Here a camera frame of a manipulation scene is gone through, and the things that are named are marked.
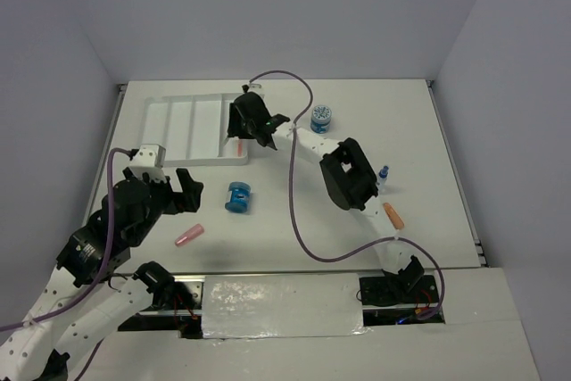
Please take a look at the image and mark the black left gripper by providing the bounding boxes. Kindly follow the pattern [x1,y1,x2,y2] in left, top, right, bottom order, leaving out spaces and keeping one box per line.
[130,167,204,245]

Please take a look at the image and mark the pink translucent eraser case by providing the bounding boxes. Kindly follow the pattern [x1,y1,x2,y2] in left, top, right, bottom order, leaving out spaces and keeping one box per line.
[175,224,204,247]

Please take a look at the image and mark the clear bottle blue cap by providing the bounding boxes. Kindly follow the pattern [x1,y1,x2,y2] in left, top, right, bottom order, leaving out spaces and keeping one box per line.
[377,165,389,194]

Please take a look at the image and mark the orange eraser case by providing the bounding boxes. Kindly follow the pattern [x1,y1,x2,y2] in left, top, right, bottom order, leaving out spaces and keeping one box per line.
[383,203,405,230]

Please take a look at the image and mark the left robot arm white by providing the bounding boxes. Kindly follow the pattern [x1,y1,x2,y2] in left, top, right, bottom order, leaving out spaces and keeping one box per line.
[1,168,203,380]

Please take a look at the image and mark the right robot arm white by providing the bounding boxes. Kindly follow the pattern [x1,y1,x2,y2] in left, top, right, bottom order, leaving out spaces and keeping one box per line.
[227,85,405,263]

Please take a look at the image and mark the blue jar lying sideways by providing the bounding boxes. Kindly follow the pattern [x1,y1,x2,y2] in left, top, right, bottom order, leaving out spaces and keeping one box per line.
[225,181,251,214]

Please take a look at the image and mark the white divided organizer tray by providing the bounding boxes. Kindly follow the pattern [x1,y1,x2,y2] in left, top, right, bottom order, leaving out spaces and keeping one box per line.
[138,93,249,168]

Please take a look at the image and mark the blue paint jar white lid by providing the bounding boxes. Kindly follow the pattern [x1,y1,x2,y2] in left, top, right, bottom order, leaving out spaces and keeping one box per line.
[310,105,333,134]

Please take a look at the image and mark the silver foil covered panel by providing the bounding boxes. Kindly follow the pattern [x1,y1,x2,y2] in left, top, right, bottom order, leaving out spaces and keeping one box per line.
[202,273,365,339]

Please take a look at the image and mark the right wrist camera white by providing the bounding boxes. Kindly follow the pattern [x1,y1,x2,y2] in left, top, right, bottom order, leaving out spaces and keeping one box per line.
[242,82,264,96]

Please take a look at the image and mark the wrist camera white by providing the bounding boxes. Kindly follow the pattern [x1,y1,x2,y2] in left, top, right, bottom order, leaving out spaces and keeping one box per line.
[242,82,264,96]
[128,144,166,181]

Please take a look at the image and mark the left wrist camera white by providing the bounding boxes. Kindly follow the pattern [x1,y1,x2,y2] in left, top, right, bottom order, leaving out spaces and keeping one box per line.
[128,144,166,181]

